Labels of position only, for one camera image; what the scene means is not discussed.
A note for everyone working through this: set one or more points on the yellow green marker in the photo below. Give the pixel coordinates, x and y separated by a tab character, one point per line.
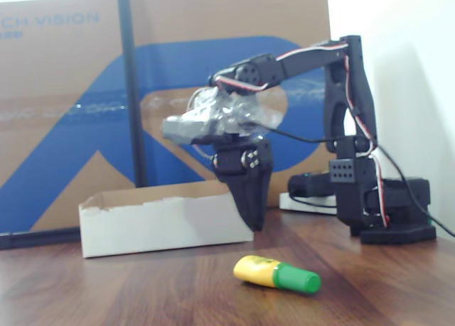
256	271

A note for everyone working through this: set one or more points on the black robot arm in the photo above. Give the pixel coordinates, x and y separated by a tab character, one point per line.
352	198

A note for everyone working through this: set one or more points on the white cardboard box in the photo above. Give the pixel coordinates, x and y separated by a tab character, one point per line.
142	230

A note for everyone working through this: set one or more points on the white power strip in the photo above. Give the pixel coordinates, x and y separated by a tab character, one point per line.
295	206

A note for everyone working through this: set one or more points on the black power adapter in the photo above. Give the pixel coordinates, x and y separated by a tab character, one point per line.
305	185

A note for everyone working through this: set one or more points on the black metal pole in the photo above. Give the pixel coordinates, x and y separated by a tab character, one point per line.
131	91

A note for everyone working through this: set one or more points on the large brown blue-printed carton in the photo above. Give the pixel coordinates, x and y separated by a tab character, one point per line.
53	74

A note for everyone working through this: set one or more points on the plastic-wrapped gripper camera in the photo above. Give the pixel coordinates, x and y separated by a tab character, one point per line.
181	130

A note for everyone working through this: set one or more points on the black metal rail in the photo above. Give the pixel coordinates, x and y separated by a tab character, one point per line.
35	238

